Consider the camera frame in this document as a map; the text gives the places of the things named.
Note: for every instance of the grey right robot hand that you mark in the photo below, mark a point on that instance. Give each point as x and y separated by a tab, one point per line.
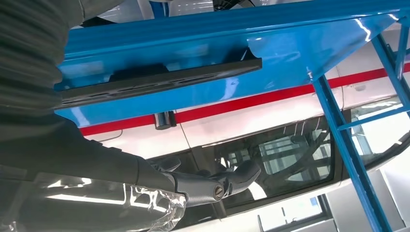
80	166

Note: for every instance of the blue metal shelf rack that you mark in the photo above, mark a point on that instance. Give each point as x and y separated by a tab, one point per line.
192	32

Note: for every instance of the white car body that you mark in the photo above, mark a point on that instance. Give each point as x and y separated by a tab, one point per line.
256	112

